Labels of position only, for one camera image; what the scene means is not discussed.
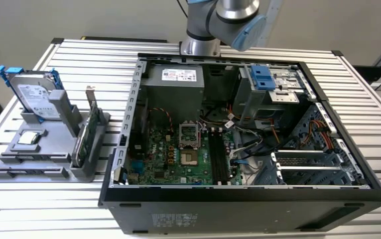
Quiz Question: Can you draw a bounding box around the RAM stick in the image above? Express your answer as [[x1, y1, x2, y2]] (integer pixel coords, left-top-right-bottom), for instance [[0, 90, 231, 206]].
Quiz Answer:
[[0, 154, 71, 161], [0, 168, 68, 175]]

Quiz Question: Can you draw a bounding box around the black RAM slot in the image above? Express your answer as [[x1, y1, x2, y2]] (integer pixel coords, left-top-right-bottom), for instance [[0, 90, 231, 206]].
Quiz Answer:
[[217, 127, 231, 186], [209, 127, 223, 186]]

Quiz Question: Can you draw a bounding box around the thin metal locking lever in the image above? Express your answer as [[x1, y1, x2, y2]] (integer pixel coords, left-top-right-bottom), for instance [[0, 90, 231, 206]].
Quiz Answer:
[[197, 121, 205, 150]]

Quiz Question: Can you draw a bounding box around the grey power supply unit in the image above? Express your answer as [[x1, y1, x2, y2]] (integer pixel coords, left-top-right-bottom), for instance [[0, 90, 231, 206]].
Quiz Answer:
[[139, 63, 206, 120]]

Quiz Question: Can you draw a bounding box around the metal socket cover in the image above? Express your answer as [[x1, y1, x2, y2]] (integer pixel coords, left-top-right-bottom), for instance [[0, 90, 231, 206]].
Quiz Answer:
[[179, 120, 201, 148]]

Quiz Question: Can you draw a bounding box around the black case fan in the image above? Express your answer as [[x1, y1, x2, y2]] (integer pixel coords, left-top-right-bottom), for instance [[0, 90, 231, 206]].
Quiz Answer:
[[132, 98, 150, 156]]

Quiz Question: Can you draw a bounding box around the CPU socket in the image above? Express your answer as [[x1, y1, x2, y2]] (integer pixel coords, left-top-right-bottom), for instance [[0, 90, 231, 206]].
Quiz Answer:
[[179, 148, 201, 167]]

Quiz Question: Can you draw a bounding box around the green motherboard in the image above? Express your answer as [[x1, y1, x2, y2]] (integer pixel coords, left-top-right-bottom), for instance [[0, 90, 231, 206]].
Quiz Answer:
[[127, 124, 245, 185]]

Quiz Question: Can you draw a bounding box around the blue plastic drive latch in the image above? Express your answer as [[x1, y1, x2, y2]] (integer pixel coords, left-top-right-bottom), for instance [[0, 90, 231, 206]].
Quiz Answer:
[[250, 65, 274, 91]]

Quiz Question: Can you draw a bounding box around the green graphics card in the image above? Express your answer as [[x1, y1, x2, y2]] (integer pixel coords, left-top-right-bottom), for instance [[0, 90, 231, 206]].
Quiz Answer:
[[71, 85, 100, 168]]

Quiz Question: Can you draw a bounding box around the black PC case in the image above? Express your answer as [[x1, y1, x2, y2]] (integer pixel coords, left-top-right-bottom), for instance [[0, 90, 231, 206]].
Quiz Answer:
[[98, 52, 381, 235]]

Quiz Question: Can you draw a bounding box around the metal disk bay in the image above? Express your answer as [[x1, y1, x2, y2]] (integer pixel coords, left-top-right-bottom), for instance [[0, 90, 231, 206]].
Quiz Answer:
[[253, 149, 357, 186]]

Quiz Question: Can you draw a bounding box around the grey parts rack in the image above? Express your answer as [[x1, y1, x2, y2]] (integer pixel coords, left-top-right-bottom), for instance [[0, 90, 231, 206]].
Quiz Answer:
[[0, 89, 111, 184]]

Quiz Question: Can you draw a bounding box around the hard disk in blue carrier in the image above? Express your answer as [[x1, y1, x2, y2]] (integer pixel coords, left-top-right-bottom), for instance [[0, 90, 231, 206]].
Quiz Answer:
[[0, 65, 66, 124]]

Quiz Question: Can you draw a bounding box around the silver CPU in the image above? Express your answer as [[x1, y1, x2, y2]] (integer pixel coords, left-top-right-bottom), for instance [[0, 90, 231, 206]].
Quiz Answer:
[[16, 131, 40, 145]]

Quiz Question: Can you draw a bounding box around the twisted coloured fan wire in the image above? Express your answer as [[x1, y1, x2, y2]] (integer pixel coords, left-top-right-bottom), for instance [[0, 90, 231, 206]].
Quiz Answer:
[[147, 107, 174, 132]]

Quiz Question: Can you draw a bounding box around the black plastic bracket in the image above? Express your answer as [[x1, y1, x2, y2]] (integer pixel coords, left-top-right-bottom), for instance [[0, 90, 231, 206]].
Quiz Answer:
[[206, 107, 229, 120]]

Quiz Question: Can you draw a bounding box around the black cable in case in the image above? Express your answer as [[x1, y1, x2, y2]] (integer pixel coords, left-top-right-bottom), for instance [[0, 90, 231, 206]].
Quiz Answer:
[[238, 135, 299, 157]]

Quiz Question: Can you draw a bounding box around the orange and red wire bundle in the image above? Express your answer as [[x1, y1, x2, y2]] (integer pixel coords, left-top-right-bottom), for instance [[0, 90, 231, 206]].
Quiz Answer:
[[295, 119, 341, 154]]

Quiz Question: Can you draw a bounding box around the silver perforated rail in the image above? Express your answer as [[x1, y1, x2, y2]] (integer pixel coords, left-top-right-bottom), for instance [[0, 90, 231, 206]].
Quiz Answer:
[[263, 0, 283, 48]]

